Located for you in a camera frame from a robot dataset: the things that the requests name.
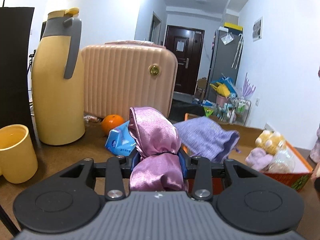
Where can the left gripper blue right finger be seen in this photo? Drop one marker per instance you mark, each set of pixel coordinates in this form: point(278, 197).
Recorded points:
point(185, 163)

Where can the yellow bag on floor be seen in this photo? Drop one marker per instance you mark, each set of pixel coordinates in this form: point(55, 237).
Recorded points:
point(221, 89)

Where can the dark front door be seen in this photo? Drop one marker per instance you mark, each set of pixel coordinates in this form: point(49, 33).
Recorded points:
point(186, 44)

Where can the black monitor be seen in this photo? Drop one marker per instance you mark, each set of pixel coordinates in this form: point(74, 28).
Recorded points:
point(15, 30)

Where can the red cardboard pumpkin box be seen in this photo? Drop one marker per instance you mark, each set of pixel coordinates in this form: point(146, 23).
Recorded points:
point(296, 180)

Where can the pink satin scrunchie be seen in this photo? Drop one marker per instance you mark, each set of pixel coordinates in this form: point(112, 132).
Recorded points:
point(158, 142)

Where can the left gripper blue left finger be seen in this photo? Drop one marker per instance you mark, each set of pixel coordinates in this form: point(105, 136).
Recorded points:
point(134, 159)

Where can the purple drawstring pouch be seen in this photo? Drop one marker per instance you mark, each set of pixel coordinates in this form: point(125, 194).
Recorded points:
point(206, 138)

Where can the orange tangerine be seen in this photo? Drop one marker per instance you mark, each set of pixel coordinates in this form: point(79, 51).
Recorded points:
point(110, 122)

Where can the iridescent organza pouch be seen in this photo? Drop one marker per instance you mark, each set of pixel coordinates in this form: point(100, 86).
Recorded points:
point(282, 162)

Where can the grey refrigerator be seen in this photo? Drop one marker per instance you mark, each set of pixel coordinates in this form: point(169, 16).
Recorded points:
point(223, 55)

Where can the pink ribbed suitcase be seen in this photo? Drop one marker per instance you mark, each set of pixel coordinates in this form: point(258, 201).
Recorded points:
point(125, 74)

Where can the lilac fluffy headband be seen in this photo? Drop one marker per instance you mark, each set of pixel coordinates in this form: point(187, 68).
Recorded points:
point(258, 159)

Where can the yellow thermos jug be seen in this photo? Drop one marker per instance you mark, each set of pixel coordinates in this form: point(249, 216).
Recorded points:
point(57, 80)

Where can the yellow mug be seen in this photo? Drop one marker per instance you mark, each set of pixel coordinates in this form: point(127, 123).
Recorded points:
point(18, 158)

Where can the wire storage rack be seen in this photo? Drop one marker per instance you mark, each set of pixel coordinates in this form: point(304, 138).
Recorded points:
point(234, 111)

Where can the pink textured vase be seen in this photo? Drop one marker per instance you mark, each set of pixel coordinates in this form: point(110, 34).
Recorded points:
point(315, 152)

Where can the blue open wipes pack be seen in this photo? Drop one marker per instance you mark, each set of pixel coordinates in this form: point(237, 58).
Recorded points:
point(120, 141)

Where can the yellow white plush toy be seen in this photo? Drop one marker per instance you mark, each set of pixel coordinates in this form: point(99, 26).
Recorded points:
point(271, 142)

